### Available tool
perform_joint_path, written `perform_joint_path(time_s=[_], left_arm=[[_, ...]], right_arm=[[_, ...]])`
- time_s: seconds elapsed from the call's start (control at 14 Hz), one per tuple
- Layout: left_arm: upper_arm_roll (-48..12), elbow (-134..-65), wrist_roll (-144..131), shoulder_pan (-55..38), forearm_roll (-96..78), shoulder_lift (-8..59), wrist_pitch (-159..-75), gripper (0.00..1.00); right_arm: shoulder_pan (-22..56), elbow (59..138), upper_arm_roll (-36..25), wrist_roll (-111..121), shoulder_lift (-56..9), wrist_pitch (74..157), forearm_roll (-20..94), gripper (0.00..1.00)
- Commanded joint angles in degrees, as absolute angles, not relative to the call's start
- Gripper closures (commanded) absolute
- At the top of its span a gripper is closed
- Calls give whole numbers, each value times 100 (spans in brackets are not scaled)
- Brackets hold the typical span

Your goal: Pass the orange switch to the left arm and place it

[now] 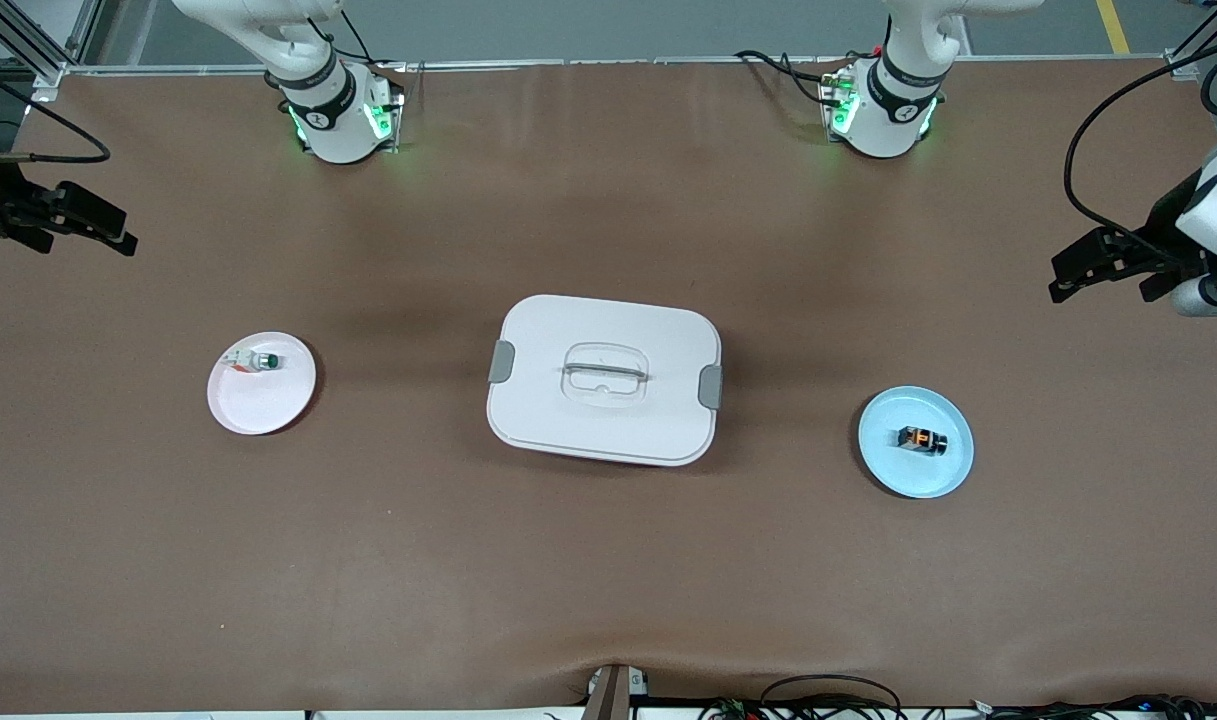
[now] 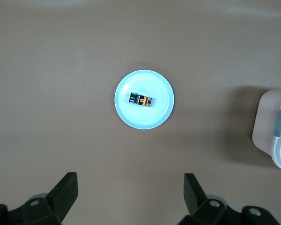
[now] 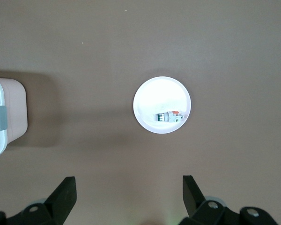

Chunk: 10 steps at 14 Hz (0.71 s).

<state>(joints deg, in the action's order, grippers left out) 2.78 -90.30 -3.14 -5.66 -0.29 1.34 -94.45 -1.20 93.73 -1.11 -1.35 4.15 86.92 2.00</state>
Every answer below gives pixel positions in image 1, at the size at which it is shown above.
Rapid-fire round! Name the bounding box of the pink round plate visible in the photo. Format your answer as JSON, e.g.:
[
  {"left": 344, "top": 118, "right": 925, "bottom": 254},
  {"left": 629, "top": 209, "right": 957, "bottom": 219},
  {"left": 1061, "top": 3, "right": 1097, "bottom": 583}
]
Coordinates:
[{"left": 207, "top": 331, "right": 319, "bottom": 437}]

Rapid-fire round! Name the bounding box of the light blue round plate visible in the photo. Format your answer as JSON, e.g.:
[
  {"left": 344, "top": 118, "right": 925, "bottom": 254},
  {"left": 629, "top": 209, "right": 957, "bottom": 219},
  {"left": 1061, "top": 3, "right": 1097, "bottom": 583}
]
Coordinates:
[{"left": 857, "top": 385, "right": 975, "bottom": 500}]

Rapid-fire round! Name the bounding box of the silver table edge rail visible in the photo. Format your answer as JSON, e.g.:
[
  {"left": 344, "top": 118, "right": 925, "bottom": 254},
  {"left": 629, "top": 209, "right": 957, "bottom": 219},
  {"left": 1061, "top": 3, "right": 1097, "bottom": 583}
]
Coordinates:
[{"left": 53, "top": 57, "right": 1184, "bottom": 76}]

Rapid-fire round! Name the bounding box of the black looped cable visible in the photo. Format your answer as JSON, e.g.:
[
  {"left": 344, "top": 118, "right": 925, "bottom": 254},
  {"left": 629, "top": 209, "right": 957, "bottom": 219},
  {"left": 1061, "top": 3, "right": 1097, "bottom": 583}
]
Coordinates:
[{"left": 758, "top": 674, "right": 905, "bottom": 720}]

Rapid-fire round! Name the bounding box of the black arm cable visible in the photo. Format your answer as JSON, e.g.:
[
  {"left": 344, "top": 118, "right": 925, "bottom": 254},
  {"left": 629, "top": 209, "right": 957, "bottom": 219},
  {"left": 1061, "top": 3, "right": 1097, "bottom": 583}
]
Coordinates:
[
  {"left": 0, "top": 60, "right": 111, "bottom": 167},
  {"left": 1064, "top": 40, "right": 1217, "bottom": 259}
]

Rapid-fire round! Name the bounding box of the black right base cable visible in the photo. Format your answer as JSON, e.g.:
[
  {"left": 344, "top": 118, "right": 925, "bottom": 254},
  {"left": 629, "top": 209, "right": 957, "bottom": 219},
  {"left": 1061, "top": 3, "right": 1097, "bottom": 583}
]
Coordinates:
[{"left": 286, "top": 0, "right": 409, "bottom": 73}]

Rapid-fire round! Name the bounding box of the white lidded storage box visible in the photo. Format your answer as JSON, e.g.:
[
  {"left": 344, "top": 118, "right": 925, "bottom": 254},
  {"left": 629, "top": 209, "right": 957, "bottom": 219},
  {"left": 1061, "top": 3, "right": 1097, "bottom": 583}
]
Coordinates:
[{"left": 486, "top": 294, "right": 724, "bottom": 468}]

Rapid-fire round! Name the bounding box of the orange black push-button switch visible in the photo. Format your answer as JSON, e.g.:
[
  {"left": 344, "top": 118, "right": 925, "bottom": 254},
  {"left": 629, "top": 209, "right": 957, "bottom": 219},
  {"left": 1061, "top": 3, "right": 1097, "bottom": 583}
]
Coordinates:
[{"left": 895, "top": 424, "right": 948, "bottom": 459}]

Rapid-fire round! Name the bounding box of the metal table edge bracket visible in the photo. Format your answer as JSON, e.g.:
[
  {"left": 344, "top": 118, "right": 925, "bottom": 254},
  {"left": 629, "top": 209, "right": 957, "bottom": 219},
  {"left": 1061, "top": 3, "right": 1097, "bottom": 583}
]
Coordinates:
[{"left": 583, "top": 664, "right": 651, "bottom": 720}]

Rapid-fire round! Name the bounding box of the aluminium frame profile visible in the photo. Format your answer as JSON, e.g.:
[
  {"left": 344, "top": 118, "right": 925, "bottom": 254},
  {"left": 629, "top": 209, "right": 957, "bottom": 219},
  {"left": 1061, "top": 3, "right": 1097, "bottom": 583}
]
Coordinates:
[
  {"left": 1163, "top": 0, "right": 1217, "bottom": 81},
  {"left": 0, "top": 0, "right": 104, "bottom": 101}
]

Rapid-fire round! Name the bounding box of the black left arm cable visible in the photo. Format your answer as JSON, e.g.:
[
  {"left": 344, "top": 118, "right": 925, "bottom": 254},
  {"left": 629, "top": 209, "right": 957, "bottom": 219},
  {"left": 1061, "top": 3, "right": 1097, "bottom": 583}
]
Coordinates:
[{"left": 1064, "top": 40, "right": 1217, "bottom": 259}]

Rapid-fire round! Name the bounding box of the black base cable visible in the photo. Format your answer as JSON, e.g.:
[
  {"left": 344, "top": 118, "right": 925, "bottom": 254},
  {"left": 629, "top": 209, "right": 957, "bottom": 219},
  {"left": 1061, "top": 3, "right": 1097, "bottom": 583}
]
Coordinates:
[
  {"left": 734, "top": 48, "right": 849, "bottom": 109},
  {"left": 286, "top": 0, "right": 409, "bottom": 73}
]

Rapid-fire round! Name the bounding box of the black left base cable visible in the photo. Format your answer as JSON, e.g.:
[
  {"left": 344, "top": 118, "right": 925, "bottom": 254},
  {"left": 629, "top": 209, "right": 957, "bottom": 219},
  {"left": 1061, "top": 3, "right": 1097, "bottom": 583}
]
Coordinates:
[{"left": 734, "top": 48, "right": 849, "bottom": 109}]

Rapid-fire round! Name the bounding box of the brown table cover mat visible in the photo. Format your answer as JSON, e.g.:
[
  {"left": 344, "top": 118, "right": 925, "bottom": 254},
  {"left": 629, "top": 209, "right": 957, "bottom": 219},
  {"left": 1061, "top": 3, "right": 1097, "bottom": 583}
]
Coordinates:
[{"left": 0, "top": 58, "right": 1217, "bottom": 713}]

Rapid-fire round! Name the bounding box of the black cable bundle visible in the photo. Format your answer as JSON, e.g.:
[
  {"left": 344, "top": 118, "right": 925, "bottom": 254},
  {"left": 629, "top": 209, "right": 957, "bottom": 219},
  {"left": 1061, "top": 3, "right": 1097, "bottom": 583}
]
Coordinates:
[{"left": 703, "top": 693, "right": 1217, "bottom": 720}]

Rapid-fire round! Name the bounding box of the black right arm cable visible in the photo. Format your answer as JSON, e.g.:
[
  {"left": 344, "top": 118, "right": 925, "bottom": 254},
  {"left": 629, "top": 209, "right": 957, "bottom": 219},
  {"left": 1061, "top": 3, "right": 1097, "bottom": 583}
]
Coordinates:
[{"left": 0, "top": 60, "right": 111, "bottom": 167}]

